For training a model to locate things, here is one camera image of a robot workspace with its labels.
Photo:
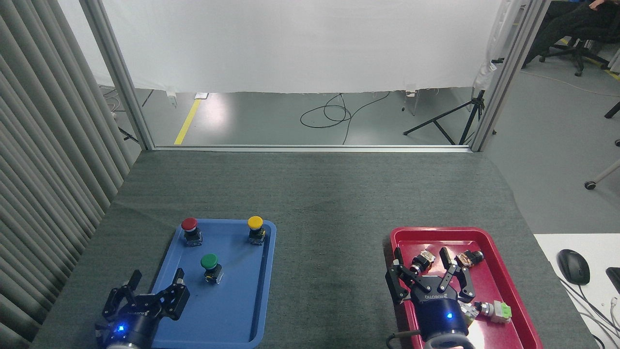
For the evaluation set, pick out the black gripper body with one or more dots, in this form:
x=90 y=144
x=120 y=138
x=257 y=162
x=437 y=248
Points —
x=126 y=325
x=438 y=310

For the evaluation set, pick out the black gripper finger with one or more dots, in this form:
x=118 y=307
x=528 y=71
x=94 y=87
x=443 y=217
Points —
x=116 y=300
x=398 y=283
x=175 y=300
x=465 y=286

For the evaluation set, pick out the green push button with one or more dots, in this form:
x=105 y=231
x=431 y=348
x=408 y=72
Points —
x=209 y=261

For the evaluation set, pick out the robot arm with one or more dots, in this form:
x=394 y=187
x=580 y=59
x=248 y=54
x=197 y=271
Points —
x=123 y=346
x=450 y=343

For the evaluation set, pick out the red push button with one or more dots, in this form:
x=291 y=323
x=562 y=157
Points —
x=189 y=224

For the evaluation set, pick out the yellow push button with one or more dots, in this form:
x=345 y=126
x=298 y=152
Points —
x=255 y=222

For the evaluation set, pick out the red plastic tray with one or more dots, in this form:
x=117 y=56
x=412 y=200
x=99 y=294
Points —
x=489 y=286

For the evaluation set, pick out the blue plastic tray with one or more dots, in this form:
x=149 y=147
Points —
x=232 y=295

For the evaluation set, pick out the white desk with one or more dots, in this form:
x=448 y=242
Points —
x=552 y=247

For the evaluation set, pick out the black computer mouse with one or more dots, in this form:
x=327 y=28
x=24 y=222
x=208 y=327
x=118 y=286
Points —
x=573 y=266

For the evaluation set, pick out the black keyboard corner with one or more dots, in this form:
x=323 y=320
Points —
x=614 y=278

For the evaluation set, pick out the black tripod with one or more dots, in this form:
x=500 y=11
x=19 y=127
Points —
x=438 y=122

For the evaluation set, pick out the grey pleated curtain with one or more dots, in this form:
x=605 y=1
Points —
x=43 y=145

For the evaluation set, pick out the yellow floor tape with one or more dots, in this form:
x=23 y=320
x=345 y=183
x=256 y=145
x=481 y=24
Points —
x=186 y=123

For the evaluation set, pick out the white stand leg with caster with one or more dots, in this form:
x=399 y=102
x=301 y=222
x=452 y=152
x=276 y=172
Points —
x=605 y=175

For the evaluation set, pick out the white hanging cloth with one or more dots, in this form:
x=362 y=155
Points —
x=496 y=43

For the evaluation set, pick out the black office chair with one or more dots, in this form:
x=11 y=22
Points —
x=579 y=51

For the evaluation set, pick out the white backdrop sheet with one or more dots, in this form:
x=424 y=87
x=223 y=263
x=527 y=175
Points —
x=290 y=43

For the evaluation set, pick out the person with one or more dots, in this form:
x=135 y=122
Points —
x=571 y=22

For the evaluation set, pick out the small silver switch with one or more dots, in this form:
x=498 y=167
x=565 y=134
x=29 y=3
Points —
x=467 y=311

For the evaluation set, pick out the black and brass switch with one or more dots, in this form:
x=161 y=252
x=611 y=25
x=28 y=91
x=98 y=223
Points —
x=469 y=258

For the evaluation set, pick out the black knob selector switch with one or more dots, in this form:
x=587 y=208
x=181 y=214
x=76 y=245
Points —
x=425 y=259

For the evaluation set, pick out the green and white switch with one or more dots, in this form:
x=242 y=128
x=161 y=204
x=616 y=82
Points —
x=496 y=311

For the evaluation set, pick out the silver frame post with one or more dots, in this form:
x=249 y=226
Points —
x=118 y=72
x=508 y=72

